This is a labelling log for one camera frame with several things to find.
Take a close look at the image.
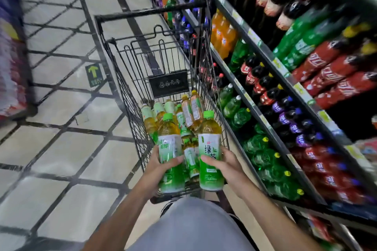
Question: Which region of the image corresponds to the person's right hand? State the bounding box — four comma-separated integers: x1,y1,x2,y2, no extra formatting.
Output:
200,146,251,199

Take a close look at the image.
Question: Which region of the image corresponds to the person's left hand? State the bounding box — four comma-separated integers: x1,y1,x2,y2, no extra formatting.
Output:
136,146,185,200

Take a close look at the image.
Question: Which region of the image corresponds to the green tea bottle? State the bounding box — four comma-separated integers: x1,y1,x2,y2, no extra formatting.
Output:
198,110,225,192
157,113,186,195

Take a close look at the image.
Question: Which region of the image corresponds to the person's right forearm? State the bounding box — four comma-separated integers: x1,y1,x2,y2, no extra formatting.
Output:
236,183,323,251

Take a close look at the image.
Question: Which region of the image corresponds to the person's left forearm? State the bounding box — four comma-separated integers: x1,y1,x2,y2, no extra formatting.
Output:
82,185,158,251

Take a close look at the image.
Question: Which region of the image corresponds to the orange-capped iced tea bottle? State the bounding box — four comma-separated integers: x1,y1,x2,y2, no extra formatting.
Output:
181,95,195,131
190,90,204,127

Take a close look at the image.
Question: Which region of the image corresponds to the pile of tea bottles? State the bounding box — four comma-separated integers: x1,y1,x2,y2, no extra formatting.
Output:
141,98,201,184

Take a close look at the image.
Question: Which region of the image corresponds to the row of yellow-capped green bottles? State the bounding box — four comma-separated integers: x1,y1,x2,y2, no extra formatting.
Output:
242,124,306,202

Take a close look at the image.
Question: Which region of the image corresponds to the person's grey shirt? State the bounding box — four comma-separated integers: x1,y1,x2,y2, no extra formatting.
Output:
127,196,257,251

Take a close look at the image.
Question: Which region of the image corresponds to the black cart sign plate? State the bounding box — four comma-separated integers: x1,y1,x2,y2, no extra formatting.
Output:
148,70,189,99

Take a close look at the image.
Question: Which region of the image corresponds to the row of purple-label soda bottles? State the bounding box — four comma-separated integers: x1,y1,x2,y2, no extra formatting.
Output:
270,96,325,149

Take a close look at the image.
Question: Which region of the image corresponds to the row of small red-label cola bottles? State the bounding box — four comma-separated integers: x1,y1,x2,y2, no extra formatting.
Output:
239,55,285,106

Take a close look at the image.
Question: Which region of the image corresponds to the row of blue-capped red bottles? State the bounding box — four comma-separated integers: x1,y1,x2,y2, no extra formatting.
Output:
290,144,373,206

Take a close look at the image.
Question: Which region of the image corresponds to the green arrow floor sticker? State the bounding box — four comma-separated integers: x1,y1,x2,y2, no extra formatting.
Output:
85,63,104,88

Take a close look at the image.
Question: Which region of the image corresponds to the black metal store shelving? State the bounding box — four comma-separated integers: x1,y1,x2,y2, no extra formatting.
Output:
130,0,377,251

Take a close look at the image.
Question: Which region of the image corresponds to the group of orange soda bottles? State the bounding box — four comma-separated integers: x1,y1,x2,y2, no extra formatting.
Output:
210,9,238,61

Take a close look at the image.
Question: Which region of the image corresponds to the row of large red-label cola bottles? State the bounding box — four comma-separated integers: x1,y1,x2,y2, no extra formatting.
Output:
291,38,377,111

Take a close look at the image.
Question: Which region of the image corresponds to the row of large green soda bottles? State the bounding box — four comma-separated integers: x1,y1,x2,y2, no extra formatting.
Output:
272,5,377,72

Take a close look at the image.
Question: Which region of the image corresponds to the stack of colourful packages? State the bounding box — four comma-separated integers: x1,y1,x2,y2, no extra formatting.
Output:
0,0,37,120

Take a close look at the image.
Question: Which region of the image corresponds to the black wire shopping cart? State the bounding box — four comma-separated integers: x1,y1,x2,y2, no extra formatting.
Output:
94,0,231,205

